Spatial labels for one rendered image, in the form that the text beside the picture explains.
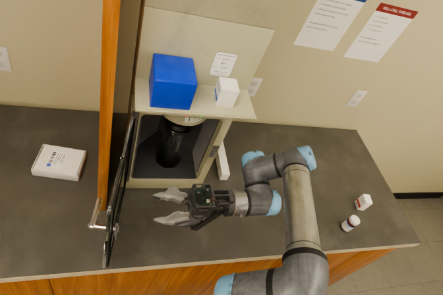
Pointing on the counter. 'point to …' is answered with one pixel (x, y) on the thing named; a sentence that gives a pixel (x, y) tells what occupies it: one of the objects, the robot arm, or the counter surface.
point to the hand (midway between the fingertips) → (157, 208)
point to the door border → (112, 209)
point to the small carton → (226, 92)
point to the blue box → (172, 81)
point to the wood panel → (108, 69)
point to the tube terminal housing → (206, 24)
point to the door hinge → (133, 141)
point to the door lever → (96, 216)
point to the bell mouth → (185, 120)
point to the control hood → (140, 105)
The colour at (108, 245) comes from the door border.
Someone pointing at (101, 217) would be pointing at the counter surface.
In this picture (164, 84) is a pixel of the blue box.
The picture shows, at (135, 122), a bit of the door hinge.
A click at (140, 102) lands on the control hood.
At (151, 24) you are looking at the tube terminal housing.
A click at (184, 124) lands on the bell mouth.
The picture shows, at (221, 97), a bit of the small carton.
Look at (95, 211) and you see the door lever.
